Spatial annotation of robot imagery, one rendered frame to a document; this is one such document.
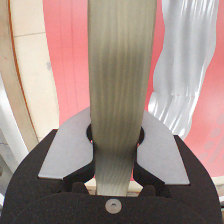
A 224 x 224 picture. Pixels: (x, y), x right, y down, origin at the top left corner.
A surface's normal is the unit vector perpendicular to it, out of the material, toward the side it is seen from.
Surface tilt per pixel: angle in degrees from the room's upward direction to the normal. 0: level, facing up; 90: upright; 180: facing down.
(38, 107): 0
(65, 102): 0
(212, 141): 0
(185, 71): 33
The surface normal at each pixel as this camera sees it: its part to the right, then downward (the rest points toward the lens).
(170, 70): -0.66, 0.42
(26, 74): -0.04, 0.50
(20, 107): 1.00, 0.05
